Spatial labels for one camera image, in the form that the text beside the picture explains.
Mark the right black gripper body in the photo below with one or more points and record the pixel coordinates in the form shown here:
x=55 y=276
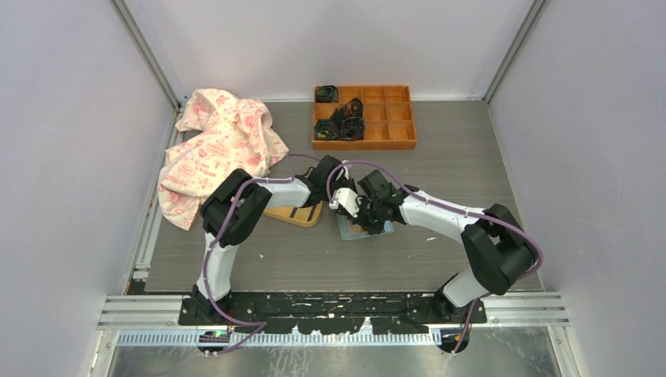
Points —
x=368 y=216

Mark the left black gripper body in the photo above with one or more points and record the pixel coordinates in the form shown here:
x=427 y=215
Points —
x=345 y=181

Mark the light green card holder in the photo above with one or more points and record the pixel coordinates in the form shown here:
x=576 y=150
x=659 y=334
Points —
x=343 y=221

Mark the yellow oval tray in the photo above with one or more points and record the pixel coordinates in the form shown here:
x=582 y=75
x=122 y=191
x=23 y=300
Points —
x=305 y=217

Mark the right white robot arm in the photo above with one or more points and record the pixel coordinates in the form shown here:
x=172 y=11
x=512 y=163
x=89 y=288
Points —
x=497 y=249

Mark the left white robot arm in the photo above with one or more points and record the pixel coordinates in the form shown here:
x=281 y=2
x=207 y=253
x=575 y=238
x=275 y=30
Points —
x=232 y=211

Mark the dark rolled sock bottom-left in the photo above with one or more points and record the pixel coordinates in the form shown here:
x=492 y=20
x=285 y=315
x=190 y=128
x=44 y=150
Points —
x=324 y=131

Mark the dark rolled sock bottom-middle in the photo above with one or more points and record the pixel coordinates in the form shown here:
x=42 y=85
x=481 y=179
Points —
x=352 y=129

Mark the dark rolled sock middle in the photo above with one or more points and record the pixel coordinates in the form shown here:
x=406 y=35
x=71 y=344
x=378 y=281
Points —
x=354 y=108

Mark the orange compartment organizer box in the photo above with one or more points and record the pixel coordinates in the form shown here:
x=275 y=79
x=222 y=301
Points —
x=388 y=116

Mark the dark rolled sock top-left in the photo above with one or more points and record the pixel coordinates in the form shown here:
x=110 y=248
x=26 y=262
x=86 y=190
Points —
x=326 y=94

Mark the pink patterned cloth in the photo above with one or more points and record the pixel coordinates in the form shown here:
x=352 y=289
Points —
x=231 y=133

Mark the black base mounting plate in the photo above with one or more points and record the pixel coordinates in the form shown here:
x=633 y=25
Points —
x=329 y=313

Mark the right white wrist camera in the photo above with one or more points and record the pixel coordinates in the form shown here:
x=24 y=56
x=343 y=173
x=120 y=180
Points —
x=344 y=202

